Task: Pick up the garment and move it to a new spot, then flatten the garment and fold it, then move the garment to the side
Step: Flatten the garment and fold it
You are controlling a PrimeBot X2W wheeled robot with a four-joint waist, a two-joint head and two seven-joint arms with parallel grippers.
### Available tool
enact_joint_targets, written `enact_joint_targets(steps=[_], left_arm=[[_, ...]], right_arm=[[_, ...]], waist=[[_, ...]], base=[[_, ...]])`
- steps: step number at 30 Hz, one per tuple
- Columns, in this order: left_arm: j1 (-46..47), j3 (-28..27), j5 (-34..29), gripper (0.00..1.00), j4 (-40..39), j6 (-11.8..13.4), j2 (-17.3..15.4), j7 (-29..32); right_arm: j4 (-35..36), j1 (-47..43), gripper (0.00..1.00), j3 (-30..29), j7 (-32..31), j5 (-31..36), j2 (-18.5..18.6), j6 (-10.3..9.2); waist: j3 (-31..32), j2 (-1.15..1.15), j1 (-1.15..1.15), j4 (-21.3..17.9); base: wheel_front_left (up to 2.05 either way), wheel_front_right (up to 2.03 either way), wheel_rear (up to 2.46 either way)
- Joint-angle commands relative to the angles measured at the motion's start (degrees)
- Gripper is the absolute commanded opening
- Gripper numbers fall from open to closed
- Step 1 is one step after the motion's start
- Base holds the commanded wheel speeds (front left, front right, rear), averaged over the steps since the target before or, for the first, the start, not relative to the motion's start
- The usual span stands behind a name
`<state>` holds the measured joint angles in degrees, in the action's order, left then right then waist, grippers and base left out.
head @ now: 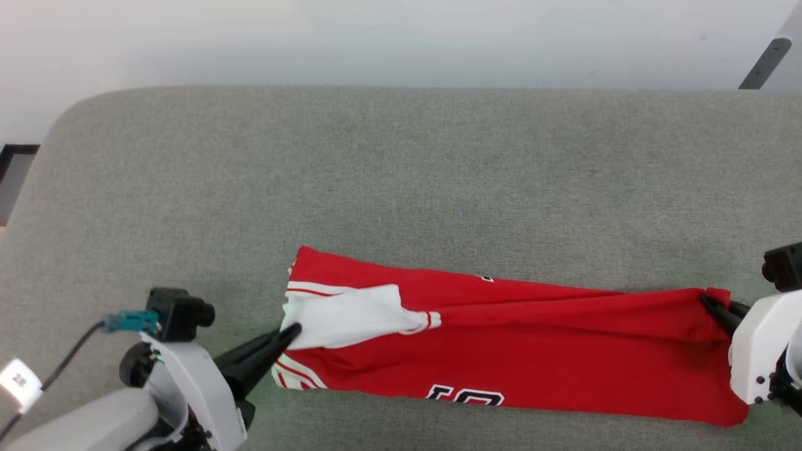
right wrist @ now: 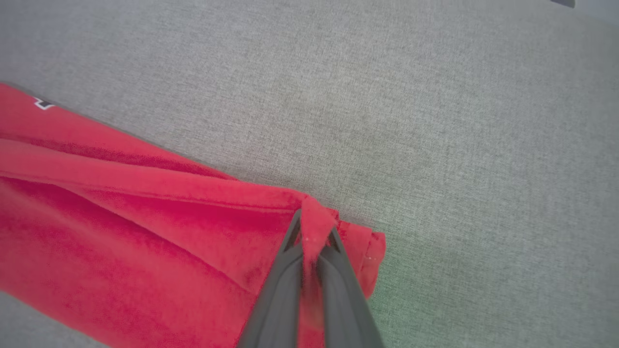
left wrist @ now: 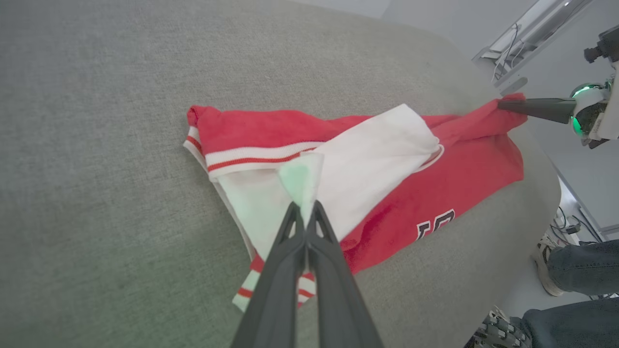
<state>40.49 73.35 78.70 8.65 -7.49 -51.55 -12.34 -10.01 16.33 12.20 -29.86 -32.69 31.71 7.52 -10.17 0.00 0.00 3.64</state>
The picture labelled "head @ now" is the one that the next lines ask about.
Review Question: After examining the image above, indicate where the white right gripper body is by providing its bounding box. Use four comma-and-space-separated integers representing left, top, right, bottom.
730, 289, 802, 405

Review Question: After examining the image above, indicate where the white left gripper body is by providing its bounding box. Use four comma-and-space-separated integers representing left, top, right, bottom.
119, 332, 256, 451

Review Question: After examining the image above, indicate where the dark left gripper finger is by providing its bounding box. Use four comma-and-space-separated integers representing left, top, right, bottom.
214, 323, 302, 376
222, 341, 292, 402

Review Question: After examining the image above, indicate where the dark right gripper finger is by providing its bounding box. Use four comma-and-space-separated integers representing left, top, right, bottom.
703, 301, 743, 337
700, 293, 751, 321

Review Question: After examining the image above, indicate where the red white basketball jersey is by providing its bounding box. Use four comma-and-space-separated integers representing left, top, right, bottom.
271, 246, 751, 428

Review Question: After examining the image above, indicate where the black baseboard strip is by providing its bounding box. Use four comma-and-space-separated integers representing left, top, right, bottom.
0, 144, 41, 220

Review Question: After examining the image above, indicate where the teal left camera connector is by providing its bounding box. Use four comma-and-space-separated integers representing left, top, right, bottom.
103, 311, 160, 334

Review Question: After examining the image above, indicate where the black left camera cable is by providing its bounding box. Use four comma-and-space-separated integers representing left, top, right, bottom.
0, 321, 110, 442

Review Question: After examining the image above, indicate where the white cable label tag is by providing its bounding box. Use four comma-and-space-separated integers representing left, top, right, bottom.
0, 358, 43, 414

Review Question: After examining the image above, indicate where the white wall panel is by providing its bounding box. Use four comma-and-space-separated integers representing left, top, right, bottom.
761, 0, 802, 92

